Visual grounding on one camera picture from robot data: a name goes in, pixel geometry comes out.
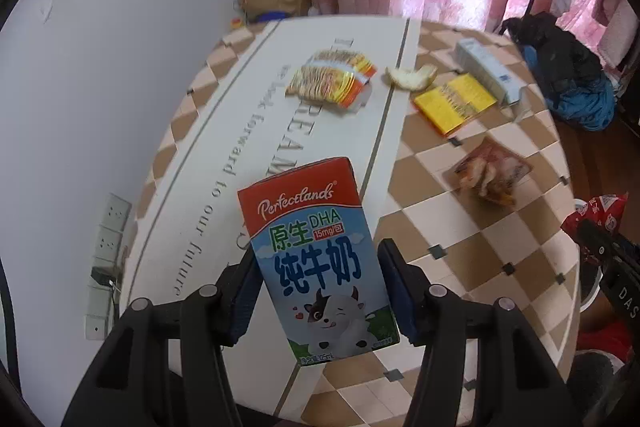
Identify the bread piece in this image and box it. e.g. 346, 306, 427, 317
384, 65, 437, 92

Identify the white wall power strip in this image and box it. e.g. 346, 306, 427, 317
83, 193, 133, 341

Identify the blue cloth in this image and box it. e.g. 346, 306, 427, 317
523, 47, 617, 132

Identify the clear snack bag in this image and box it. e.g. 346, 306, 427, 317
453, 138, 534, 206

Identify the red patterned plastic bag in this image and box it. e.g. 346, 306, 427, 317
560, 192, 629, 266

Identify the pile of dark blue clothes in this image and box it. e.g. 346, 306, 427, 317
501, 13, 609, 108

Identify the yellow flat packet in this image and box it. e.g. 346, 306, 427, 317
413, 74, 499, 136

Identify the milk carton with cow print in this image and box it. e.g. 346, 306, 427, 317
237, 156, 401, 366

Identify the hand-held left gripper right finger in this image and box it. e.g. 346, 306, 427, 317
377, 239, 584, 427

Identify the orange yellow snack wrapper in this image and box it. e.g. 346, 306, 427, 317
285, 49, 377, 112

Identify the white blue carton box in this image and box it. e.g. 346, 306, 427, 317
454, 39, 522, 104

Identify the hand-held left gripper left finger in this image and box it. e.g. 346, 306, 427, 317
61, 251, 262, 427

